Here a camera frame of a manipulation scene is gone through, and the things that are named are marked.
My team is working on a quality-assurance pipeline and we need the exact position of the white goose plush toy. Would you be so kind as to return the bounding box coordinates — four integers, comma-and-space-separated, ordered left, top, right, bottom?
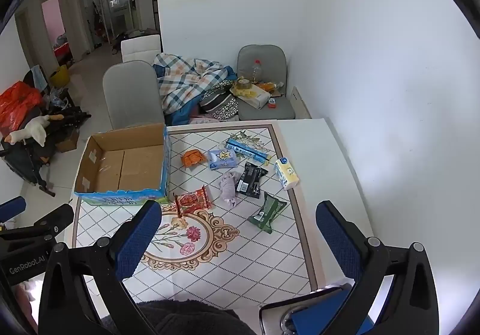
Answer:
4, 114, 65, 146

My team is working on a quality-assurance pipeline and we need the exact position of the green snack packet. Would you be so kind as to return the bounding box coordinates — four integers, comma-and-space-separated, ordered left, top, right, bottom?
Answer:
247, 192, 287, 234

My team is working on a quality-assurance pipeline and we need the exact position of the small brown cardboard box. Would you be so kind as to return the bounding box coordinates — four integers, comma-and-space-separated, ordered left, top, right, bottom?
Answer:
56, 130, 80, 152

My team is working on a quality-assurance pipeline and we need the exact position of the glass sliding door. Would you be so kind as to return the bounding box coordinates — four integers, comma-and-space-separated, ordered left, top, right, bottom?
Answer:
77, 0, 137, 54

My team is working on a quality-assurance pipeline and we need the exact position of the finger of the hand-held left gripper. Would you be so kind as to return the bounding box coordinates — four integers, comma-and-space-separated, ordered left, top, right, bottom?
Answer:
0, 204, 74, 246
0, 197, 27, 223

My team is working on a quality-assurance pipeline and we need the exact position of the purple cloth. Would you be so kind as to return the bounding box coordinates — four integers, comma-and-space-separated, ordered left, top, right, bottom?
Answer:
218, 171, 241, 208

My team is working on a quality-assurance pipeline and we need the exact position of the yellow white tissue pack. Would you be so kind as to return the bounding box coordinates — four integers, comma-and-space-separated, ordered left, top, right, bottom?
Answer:
274, 157, 301, 191

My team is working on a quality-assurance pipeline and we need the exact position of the pink cloth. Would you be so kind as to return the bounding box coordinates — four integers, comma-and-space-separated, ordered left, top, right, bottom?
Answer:
189, 113, 218, 125

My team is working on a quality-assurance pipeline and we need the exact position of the red snack packet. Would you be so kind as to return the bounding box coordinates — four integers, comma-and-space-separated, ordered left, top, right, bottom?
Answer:
174, 185, 213, 216

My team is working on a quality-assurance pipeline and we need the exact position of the grey pad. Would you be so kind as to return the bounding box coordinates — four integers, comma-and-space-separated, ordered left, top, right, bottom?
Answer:
236, 44, 297, 122

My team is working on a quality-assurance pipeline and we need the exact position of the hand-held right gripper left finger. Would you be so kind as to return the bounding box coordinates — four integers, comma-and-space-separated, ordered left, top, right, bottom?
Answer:
38, 200, 163, 335

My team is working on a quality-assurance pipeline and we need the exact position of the long blue packet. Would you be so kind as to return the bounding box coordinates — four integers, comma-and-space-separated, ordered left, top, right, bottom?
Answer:
226, 138, 271, 166

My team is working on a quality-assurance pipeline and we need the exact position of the orange snack packet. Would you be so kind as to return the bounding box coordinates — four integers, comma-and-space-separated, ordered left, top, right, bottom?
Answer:
181, 149, 208, 168

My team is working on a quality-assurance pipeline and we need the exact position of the white chair back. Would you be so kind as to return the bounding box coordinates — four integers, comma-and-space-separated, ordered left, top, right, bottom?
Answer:
121, 35, 163, 63

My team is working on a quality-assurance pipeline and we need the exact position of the blue chair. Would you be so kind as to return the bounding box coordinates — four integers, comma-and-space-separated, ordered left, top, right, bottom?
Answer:
260, 284, 376, 335

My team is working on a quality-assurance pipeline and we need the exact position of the black stroller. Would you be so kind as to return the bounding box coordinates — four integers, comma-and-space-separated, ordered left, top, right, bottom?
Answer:
0, 95, 92, 197

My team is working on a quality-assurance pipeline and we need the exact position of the dark striped cloth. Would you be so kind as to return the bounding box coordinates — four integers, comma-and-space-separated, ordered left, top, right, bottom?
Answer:
199, 82, 239, 122

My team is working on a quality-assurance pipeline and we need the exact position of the plaid blanket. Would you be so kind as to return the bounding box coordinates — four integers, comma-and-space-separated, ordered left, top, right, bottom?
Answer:
152, 53, 239, 127

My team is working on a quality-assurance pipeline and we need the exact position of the red plastic bag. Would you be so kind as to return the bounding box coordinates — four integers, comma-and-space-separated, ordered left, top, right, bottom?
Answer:
0, 82, 43, 129

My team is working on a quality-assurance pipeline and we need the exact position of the grey chair with tall backrest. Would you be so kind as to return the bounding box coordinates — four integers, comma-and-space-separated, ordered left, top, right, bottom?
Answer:
102, 60, 166, 130

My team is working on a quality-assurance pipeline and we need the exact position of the clear plastic bottle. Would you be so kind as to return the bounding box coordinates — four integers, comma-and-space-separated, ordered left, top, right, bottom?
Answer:
250, 59, 263, 84

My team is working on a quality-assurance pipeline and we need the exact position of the light blue wet wipes pack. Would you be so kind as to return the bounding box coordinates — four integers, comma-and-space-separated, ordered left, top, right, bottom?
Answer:
207, 147, 238, 171

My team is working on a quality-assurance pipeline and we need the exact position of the yellow bin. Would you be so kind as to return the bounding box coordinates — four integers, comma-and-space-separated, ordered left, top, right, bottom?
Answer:
50, 65, 72, 88

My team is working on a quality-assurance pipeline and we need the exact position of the dark fleece clothing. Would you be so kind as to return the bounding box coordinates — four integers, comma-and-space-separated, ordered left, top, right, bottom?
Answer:
101, 299, 259, 335

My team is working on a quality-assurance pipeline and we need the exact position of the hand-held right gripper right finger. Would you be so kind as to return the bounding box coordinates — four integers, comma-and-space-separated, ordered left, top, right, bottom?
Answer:
316, 201, 439, 335

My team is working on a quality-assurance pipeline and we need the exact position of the black snack packet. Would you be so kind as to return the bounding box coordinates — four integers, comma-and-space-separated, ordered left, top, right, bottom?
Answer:
235, 161, 269, 198

